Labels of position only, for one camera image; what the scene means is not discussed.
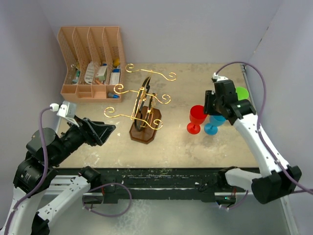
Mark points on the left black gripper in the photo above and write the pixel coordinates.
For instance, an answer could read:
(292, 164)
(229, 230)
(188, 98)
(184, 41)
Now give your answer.
(94, 132)

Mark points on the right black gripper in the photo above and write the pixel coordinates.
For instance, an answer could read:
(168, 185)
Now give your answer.
(209, 96)

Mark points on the green plastic wine glass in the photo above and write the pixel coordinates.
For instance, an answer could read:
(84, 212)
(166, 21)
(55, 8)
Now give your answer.
(242, 93)

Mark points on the red plastic wine glass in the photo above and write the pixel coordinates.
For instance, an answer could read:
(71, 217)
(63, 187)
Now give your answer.
(196, 117)

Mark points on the blue plastic wine glass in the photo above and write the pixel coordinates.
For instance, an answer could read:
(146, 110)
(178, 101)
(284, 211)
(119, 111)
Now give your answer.
(211, 128)

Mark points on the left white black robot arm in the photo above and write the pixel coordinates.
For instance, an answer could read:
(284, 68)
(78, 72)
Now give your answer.
(33, 177)

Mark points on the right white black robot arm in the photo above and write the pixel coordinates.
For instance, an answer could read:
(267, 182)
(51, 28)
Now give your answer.
(276, 178)

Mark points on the pink plastic desk organizer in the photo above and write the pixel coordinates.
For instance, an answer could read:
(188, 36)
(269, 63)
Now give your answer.
(93, 55)

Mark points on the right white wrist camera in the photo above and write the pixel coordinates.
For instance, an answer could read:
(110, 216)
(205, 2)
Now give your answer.
(217, 78)

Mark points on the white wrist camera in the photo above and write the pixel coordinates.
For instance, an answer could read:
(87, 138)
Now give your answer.
(66, 110)
(217, 78)

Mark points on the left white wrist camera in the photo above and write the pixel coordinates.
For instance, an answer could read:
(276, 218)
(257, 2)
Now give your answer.
(66, 110)

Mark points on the gold wire wine glass rack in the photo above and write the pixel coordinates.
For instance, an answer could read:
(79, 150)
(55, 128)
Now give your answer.
(146, 119)

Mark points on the black metal base frame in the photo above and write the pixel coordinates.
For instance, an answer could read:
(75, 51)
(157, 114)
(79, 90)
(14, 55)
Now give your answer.
(162, 184)

